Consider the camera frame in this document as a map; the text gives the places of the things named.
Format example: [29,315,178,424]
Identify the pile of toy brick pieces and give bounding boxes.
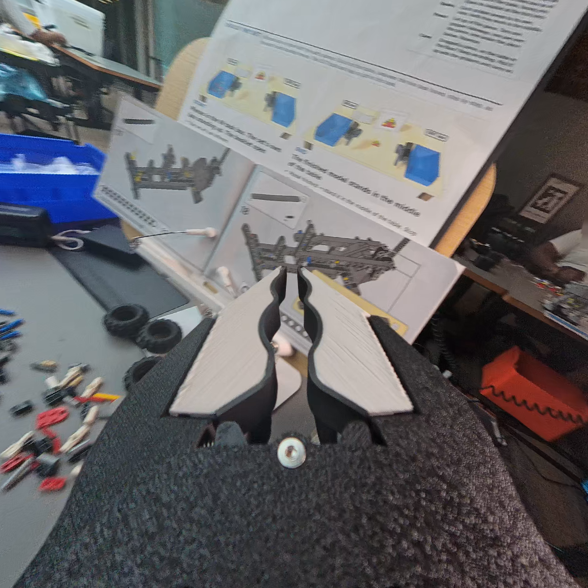
[0,360,124,493]

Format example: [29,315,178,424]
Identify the clear plastic bags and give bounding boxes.
[8,153,100,176]

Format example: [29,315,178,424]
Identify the wire page clip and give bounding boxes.
[130,226,219,252]

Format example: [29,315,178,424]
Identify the black charger with green lights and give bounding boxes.
[0,204,54,249]

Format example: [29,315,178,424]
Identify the black desk mat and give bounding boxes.
[50,243,189,318]

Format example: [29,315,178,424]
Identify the black white marker tag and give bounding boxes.
[518,173,585,226]

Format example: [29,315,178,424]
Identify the teal plastic bag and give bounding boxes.
[0,62,49,102]

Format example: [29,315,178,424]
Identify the orange storage box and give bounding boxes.
[480,345,588,443]

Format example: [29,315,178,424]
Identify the wood-edged grey table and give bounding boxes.
[43,40,162,91]

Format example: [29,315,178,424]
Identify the wood-edged side table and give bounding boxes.
[459,264,588,343]

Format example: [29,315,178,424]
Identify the white book holder tray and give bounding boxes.
[133,230,239,318]

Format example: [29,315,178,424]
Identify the pile of blue black pins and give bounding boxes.
[0,306,26,385]

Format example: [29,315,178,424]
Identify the white cable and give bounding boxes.
[50,229,91,251]

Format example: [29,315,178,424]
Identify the open building instruction booklet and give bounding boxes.
[91,94,465,343]

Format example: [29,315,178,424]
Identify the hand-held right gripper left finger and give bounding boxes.
[168,266,288,444]

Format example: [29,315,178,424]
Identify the distant toy brick model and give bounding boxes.
[541,280,588,327]

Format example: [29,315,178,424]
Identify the blue bin with plastic bags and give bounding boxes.
[0,133,119,226]

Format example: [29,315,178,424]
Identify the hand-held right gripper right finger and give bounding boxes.
[297,266,414,444]

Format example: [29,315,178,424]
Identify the large printed instruction poster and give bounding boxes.
[176,0,588,248]

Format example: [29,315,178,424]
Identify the black coiled cable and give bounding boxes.
[484,384,581,423]

